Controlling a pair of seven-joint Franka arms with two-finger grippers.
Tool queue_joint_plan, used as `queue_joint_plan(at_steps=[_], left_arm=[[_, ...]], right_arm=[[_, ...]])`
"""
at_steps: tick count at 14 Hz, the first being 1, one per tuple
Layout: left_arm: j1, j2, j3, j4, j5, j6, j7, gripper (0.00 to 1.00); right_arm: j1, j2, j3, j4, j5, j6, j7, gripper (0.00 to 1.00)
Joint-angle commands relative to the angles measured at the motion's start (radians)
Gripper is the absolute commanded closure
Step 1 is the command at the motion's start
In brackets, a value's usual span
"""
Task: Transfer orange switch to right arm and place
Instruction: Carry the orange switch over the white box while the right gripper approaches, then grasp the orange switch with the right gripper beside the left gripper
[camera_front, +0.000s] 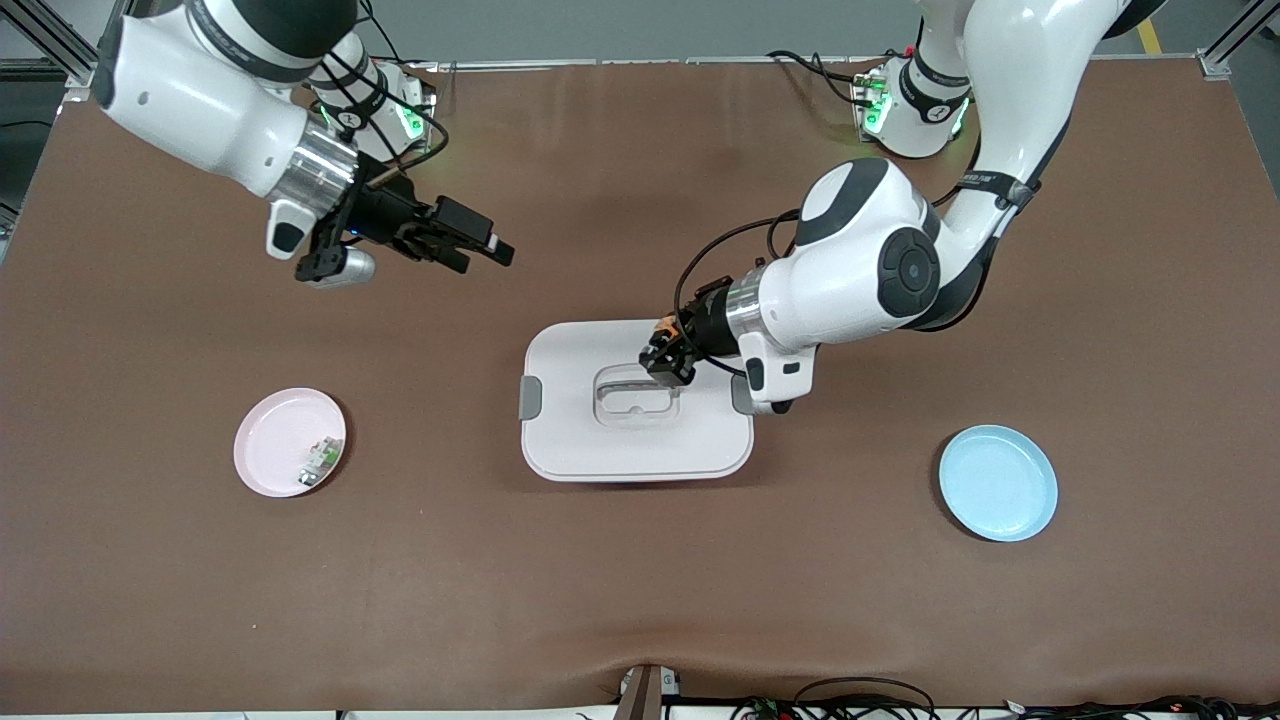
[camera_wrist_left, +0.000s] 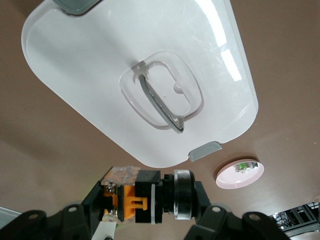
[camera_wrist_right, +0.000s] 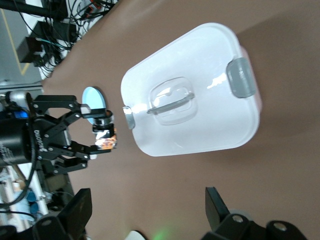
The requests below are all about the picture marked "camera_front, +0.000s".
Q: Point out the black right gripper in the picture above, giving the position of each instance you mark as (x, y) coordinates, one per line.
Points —
(383, 218)

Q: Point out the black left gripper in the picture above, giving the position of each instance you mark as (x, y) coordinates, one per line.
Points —
(706, 328)

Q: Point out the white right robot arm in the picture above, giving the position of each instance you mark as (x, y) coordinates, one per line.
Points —
(200, 100)

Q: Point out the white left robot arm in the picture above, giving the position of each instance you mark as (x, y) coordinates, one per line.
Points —
(860, 260)

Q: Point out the grey box latch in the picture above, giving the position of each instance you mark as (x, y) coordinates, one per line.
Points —
(739, 395)
(530, 398)

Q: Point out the white lidded storage box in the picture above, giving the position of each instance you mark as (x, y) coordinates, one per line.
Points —
(640, 450)

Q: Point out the brown table mat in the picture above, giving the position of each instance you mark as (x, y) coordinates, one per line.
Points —
(640, 600)

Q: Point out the pale pink round plate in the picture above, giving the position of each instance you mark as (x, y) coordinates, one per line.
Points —
(275, 440)

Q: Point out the light blue round plate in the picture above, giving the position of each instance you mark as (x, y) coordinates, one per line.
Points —
(1000, 485)

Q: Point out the white green push-button switch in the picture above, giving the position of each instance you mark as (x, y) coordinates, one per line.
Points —
(320, 462)

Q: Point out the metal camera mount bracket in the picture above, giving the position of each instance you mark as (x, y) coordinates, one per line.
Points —
(640, 695)

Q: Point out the aluminium frame post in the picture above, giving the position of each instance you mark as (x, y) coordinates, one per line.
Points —
(1235, 40)
(50, 30)

